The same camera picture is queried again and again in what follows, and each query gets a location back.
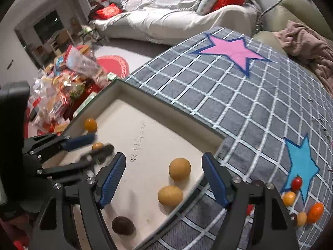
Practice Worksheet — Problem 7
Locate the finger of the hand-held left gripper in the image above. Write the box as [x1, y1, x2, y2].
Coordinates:
[24, 133, 96, 160]
[38, 144, 115, 186]

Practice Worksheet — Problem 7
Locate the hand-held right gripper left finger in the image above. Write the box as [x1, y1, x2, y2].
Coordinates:
[31, 152, 127, 250]

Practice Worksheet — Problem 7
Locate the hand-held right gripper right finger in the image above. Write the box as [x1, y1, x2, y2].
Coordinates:
[201, 152, 298, 250]

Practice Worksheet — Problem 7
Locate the tan round fruit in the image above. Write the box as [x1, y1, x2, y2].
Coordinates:
[158, 185, 184, 207]
[169, 157, 191, 181]

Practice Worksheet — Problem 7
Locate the dark purple round fruit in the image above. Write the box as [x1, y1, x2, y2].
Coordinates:
[111, 216, 136, 236]

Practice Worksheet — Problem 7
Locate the white shallow tray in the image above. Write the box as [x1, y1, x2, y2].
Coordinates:
[42, 79, 226, 250]

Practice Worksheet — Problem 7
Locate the pile of snack packets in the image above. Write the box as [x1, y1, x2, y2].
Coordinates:
[26, 44, 117, 133]

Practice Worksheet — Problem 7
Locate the grey checked cloth with stars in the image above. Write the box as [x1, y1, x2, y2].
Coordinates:
[125, 26, 333, 250]

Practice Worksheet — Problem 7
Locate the red round mat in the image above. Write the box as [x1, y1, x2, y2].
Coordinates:
[95, 55, 130, 80]

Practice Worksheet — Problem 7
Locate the oblong orange-red tomato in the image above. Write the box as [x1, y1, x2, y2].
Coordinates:
[306, 202, 325, 224]

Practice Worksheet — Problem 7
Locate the dark screen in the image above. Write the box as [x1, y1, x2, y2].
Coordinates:
[33, 10, 65, 44]

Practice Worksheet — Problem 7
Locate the red patterned cushion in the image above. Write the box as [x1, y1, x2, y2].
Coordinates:
[97, 2, 123, 20]

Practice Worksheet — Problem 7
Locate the white covered sofa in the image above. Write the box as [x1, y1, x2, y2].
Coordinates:
[92, 0, 263, 46]

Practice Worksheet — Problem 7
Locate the pink fleece blanket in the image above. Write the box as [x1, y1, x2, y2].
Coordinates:
[272, 21, 333, 97]

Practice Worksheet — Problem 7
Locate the green armchair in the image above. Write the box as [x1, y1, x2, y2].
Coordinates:
[252, 0, 333, 84]

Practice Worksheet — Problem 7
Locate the braided grey cable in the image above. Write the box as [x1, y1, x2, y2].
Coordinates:
[256, 0, 289, 32]

